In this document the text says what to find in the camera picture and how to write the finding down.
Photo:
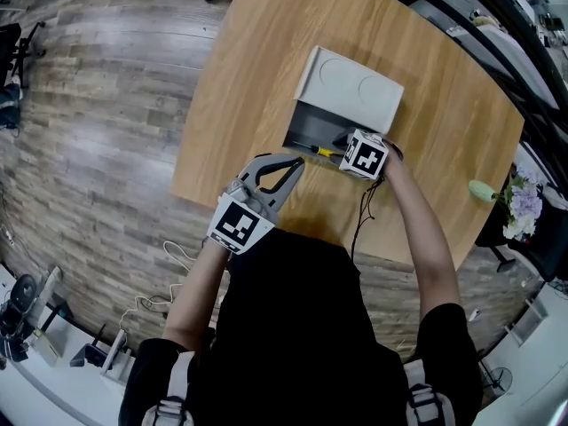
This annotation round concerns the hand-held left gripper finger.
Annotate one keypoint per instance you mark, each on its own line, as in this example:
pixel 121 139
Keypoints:
pixel 254 167
pixel 286 191

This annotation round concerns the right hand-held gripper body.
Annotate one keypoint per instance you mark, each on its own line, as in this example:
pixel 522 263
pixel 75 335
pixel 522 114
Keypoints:
pixel 366 158

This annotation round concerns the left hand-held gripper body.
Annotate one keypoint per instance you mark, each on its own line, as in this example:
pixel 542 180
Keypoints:
pixel 235 224

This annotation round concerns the yellow black screwdriver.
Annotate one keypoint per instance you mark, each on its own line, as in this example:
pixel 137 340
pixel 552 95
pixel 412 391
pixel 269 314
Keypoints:
pixel 327 151

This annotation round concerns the grey drawer box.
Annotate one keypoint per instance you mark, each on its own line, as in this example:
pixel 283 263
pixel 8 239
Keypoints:
pixel 350 87

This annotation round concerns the person's left forearm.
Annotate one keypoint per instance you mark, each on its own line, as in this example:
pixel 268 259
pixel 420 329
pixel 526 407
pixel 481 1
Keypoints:
pixel 197 295

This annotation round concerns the person's right forearm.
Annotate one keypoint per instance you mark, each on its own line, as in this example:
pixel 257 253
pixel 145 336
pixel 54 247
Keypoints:
pixel 426 238

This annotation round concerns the person's black clothing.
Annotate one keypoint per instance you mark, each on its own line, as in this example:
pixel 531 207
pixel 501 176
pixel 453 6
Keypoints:
pixel 293 326

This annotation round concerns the pale green vase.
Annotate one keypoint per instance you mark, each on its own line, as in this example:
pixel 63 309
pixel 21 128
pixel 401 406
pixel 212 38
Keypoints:
pixel 483 190

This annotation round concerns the purple white flower bouquet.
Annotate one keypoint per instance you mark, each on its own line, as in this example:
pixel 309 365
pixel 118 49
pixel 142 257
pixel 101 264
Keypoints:
pixel 526 204

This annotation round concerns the black router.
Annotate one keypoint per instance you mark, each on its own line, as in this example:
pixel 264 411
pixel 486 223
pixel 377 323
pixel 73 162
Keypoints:
pixel 91 355

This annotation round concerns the black chair with bottle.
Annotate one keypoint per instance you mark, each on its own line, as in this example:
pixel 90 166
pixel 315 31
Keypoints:
pixel 550 246

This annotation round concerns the black floor fan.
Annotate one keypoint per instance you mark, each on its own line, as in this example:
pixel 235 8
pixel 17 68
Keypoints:
pixel 499 377

